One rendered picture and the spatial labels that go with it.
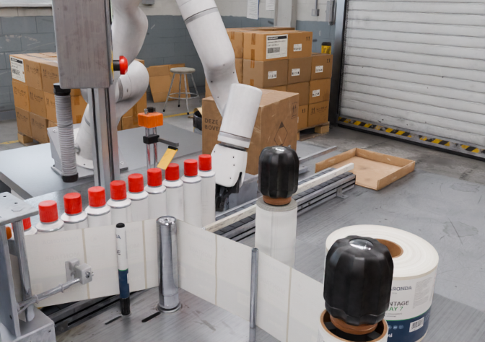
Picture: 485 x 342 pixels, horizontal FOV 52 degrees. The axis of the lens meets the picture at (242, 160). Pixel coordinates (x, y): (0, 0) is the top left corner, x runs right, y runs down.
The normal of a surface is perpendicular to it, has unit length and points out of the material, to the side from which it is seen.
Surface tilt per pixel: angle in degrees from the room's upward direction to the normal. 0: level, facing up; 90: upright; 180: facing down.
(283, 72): 90
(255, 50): 90
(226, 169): 70
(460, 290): 0
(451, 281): 0
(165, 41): 90
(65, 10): 90
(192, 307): 0
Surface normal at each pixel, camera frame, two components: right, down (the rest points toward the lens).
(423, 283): 0.54, 0.27
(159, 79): 0.60, -0.09
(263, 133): 0.86, 0.18
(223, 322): 0.02, -0.95
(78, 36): 0.23, 0.30
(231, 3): -0.74, 0.19
